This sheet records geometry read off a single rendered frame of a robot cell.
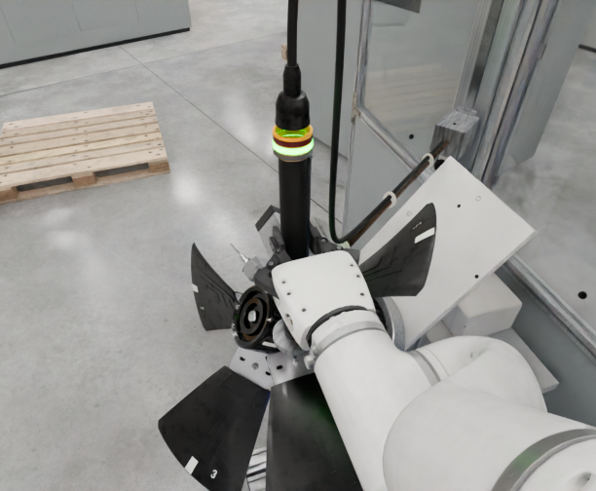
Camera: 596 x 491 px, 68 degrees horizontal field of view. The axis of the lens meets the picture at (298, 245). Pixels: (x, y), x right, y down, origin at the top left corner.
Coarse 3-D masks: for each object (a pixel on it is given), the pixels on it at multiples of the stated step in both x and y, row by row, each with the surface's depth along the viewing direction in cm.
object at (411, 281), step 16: (432, 208) 69; (432, 224) 65; (400, 240) 69; (432, 240) 61; (384, 256) 68; (400, 256) 64; (416, 256) 61; (368, 272) 67; (384, 272) 63; (400, 272) 61; (416, 272) 58; (368, 288) 63; (384, 288) 60; (400, 288) 58; (416, 288) 56
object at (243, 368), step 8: (240, 352) 85; (248, 352) 85; (256, 352) 84; (232, 360) 85; (240, 360) 85; (248, 360) 85; (256, 360) 85; (264, 360) 84; (232, 368) 85; (240, 368) 85; (248, 368) 85; (264, 368) 85; (248, 376) 85; (256, 376) 85; (264, 376) 85; (264, 384) 85
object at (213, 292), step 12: (192, 252) 107; (192, 264) 108; (204, 264) 101; (192, 276) 109; (204, 276) 102; (216, 276) 96; (204, 288) 104; (216, 288) 98; (228, 288) 93; (204, 300) 107; (216, 300) 100; (228, 300) 95; (204, 312) 109; (216, 312) 104; (228, 312) 99; (204, 324) 111; (216, 324) 107; (228, 324) 102
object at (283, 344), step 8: (280, 320) 73; (272, 328) 72; (280, 328) 71; (280, 336) 70; (280, 344) 69; (288, 344) 69; (296, 344) 69; (288, 352) 69; (296, 352) 69; (304, 352) 69
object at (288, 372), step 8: (280, 352) 78; (272, 360) 77; (280, 360) 77; (288, 360) 77; (304, 360) 77; (272, 368) 76; (288, 368) 76; (296, 368) 76; (304, 368) 76; (312, 368) 76; (272, 376) 75; (280, 376) 75; (288, 376) 75; (296, 376) 75
